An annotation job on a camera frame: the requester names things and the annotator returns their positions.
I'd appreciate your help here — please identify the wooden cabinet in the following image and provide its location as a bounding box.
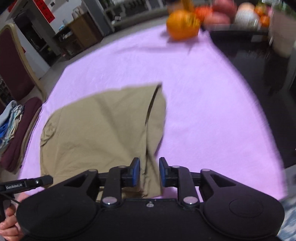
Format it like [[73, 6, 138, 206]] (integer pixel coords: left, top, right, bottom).
[[54, 13, 103, 60]]

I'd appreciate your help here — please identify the red apple fruit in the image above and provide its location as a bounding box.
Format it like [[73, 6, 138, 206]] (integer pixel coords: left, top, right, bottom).
[[203, 12, 231, 25]]

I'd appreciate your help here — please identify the folded clothes stack on chair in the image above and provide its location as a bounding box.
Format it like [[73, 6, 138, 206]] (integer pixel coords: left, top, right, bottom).
[[1, 100, 24, 155]]

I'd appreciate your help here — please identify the dark red upholstered chair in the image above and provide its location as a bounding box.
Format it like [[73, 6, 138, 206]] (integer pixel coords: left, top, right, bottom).
[[1, 23, 47, 173]]

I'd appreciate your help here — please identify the red door banner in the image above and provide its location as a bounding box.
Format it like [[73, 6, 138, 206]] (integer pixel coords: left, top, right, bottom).
[[33, 0, 55, 23]]

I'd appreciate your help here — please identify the orange juice bottle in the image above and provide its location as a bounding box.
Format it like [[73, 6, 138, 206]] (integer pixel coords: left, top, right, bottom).
[[166, 1, 201, 41]]

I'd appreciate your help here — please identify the purple table cloth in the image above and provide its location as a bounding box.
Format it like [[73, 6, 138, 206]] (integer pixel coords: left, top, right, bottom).
[[20, 26, 287, 200]]

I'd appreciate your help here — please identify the person's left hand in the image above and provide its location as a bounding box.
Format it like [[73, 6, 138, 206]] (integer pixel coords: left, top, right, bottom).
[[1, 200, 23, 241]]

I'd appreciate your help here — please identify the khaki cloth garment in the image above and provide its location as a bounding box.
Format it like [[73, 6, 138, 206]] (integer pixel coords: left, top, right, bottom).
[[40, 84, 166, 198]]

